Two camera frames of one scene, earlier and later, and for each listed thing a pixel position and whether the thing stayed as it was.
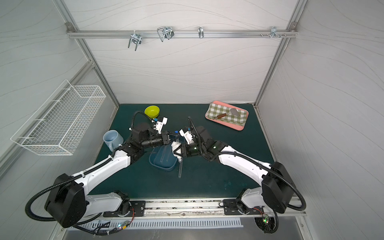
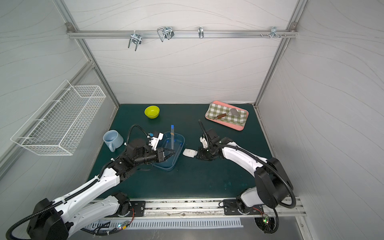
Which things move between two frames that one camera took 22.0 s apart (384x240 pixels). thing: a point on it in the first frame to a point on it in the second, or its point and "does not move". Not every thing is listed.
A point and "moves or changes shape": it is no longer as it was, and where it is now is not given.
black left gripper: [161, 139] to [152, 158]
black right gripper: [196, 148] to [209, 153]
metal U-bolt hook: [136, 38] does not move
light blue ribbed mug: [112, 138] does not move
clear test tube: [180, 168] moves or changes shape
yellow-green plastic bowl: [152, 111] does not move
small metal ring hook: [200, 31] does not move
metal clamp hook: [165, 32] does not move
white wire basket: [60, 126] does not move
